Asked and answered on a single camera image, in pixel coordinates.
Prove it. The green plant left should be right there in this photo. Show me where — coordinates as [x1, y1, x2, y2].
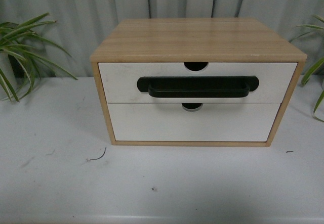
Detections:
[1, 12, 77, 102]

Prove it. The white upper drawer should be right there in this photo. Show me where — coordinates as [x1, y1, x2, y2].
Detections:
[99, 62, 297, 103]

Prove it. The black drawer handle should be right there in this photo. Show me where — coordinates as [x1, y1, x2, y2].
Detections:
[137, 76, 259, 98]

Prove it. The white drawer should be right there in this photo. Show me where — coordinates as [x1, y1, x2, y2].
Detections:
[99, 62, 297, 103]
[108, 103, 279, 142]

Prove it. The grey pleated curtain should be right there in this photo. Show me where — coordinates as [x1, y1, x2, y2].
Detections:
[1, 0, 323, 77]

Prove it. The green plant right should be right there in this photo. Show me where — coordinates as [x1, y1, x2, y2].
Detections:
[289, 14, 323, 122]

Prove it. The white lower drawer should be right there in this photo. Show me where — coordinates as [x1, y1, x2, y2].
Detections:
[108, 103, 279, 142]

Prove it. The green plant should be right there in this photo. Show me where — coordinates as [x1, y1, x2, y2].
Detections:
[289, 14, 323, 122]
[1, 12, 77, 102]

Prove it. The light wooden drawer cabinet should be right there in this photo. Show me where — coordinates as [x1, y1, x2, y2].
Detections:
[90, 18, 307, 147]

